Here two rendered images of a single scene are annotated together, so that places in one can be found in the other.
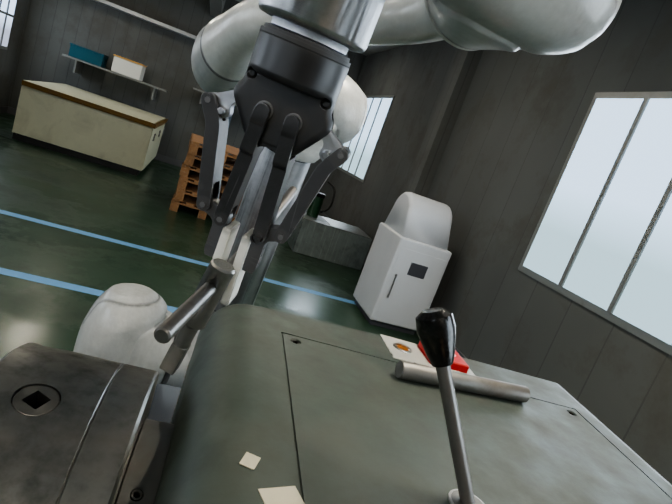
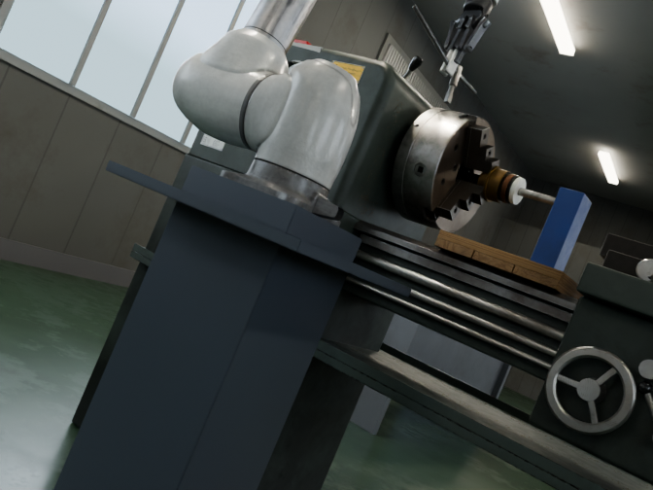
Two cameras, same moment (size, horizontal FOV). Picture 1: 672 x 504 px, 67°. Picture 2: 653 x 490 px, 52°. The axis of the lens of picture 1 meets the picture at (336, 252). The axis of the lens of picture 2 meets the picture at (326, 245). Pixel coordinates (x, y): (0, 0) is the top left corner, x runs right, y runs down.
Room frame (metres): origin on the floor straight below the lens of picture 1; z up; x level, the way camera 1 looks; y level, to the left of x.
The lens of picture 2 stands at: (1.73, 1.40, 0.74)
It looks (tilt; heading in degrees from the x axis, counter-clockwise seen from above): 1 degrees up; 229
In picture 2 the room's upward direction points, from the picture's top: 23 degrees clockwise
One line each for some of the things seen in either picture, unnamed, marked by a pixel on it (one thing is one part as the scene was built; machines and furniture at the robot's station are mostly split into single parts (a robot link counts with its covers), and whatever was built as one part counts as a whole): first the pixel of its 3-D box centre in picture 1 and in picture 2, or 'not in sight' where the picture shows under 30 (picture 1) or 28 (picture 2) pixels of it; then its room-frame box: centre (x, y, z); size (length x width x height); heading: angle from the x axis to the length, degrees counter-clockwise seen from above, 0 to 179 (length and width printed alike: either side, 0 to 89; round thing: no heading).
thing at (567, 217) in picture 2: not in sight; (558, 238); (0.31, 0.52, 1.00); 0.08 x 0.06 x 0.23; 13
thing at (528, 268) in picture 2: not in sight; (519, 274); (0.32, 0.46, 0.89); 0.36 x 0.30 x 0.04; 13
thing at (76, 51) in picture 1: (88, 55); not in sight; (9.15, 5.31, 1.46); 0.56 x 0.42 x 0.22; 108
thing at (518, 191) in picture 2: not in sight; (538, 196); (0.33, 0.44, 1.08); 0.13 x 0.07 x 0.07; 103
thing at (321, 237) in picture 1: (332, 221); not in sight; (6.96, 0.19, 0.48); 1.00 x 0.81 x 0.96; 108
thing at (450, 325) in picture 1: (435, 335); (415, 63); (0.40, -0.10, 1.38); 0.04 x 0.03 x 0.05; 103
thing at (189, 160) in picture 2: not in sight; (248, 335); (0.50, -0.20, 0.43); 0.60 x 0.48 x 0.86; 103
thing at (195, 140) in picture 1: (213, 178); not in sight; (6.99, 1.96, 0.47); 1.30 x 0.90 x 0.93; 18
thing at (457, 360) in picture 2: not in sight; (413, 363); (-1.55, -1.22, 0.35); 1.32 x 0.68 x 0.71; 8
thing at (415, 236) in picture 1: (406, 260); not in sight; (4.98, -0.69, 0.65); 0.66 x 0.56 x 1.30; 18
